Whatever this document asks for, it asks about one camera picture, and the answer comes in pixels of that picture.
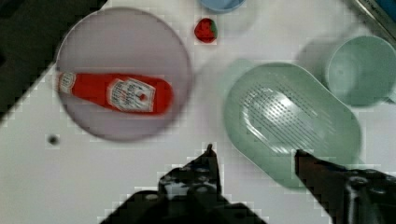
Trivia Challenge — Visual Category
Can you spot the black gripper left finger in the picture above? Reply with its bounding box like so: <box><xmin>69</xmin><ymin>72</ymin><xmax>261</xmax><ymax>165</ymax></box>
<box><xmin>158</xmin><ymin>144</ymin><xmax>221</xmax><ymax>201</ymax></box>

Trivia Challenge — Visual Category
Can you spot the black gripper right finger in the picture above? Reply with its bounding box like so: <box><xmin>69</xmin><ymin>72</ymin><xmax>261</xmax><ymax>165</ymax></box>
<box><xmin>294</xmin><ymin>149</ymin><xmax>396</xmax><ymax>224</ymax></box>

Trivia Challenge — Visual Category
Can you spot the green plastic strainer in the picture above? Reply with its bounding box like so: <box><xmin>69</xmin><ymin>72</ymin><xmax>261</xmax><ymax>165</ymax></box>
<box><xmin>221</xmin><ymin>60</ymin><xmax>361</xmax><ymax>189</ymax></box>

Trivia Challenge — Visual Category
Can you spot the red ketchup bottle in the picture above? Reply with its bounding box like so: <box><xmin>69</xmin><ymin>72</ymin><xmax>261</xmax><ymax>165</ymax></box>
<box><xmin>55</xmin><ymin>73</ymin><xmax>174</xmax><ymax>115</ymax></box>

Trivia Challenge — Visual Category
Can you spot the green plastic cup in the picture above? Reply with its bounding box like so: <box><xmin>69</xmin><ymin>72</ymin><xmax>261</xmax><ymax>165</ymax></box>
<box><xmin>323</xmin><ymin>35</ymin><xmax>396</xmax><ymax>107</ymax></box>

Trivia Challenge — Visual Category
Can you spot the red toy strawberry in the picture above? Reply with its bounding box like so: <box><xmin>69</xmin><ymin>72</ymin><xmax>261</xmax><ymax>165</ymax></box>
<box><xmin>194</xmin><ymin>18</ymin><xmax>218</xmax><ymax>43</ymax></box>

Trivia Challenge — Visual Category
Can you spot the pink round plate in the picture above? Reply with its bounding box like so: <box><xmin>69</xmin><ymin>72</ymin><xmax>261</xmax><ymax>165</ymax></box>
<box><xmin>56</xmin><ymin>7</ymin><xmax>193</xmax><ymax>142</ymax></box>

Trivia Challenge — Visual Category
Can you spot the blue plastic bowl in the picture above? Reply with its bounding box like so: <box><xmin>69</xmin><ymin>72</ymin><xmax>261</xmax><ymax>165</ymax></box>
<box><xmin>198</xmin><ymin>0</ymin><xmax>246</xmax><ymax>13</ymax></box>

